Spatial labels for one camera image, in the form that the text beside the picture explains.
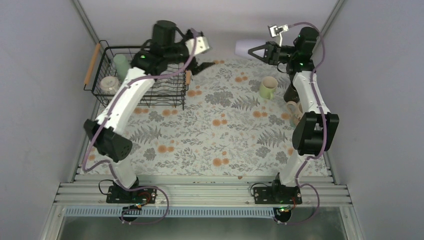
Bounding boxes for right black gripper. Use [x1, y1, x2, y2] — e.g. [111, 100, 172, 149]
[247, 41, 298, 66]

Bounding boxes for lilac plastic cup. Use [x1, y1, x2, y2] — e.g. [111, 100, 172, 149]
[234, 39, 267, 60]

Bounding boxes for light green mug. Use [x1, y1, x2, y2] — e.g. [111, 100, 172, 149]
[259, 76, 278, 100]

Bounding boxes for black cylindrical cup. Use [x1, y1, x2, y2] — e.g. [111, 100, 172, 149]
[283, 83, 300, 103]

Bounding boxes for beige floral mug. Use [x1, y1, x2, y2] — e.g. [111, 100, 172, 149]
[286, 101, 304, 128]

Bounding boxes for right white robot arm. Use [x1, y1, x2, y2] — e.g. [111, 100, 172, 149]
[248, 22, 340, 204]

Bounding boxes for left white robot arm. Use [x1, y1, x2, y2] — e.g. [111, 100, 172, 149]
[82, 20, 214, 203]

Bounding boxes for floral patterned table mat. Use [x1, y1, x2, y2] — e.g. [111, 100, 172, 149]
[123, 59, 295, 176]

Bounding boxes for mint green tumbler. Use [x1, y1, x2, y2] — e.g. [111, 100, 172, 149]
[113, 54, 130, 81]

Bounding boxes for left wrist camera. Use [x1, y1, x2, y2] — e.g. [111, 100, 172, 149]
[185, 36, 211, 56]

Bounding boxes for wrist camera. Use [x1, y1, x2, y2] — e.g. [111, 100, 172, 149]
[267, 24, 289, 47]
[185, 36, 211, 56]

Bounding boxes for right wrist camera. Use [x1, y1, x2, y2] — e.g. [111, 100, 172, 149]
[267, 24, 289, 47]

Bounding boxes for black wire dish rack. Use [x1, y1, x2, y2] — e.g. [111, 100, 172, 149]
[83, 40, 191, 108]

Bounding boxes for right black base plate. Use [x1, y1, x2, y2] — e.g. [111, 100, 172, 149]
[253, 185, 303, 205]

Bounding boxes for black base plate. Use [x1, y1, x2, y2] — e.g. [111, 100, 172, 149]
[105, 185, 157, 205]
[253, 185, 303, 205]

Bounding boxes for aluminium mounting rail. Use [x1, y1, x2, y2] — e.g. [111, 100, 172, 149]
[53, 174, 352, 207]

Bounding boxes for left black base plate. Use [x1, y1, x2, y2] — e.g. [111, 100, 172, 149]
[105, 185, 157, 205]

